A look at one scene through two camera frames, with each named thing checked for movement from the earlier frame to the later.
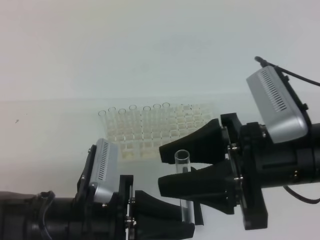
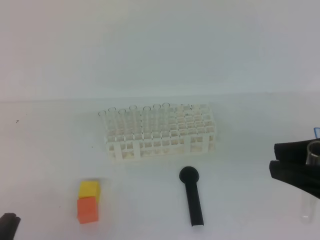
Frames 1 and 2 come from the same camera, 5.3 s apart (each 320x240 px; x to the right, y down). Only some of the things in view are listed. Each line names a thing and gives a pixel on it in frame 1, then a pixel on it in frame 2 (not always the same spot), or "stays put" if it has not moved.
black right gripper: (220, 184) to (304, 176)
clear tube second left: (112, 121) stays put
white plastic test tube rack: (140, 131) stays put
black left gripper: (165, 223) to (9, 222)
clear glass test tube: (182, 164) to (312, 158)
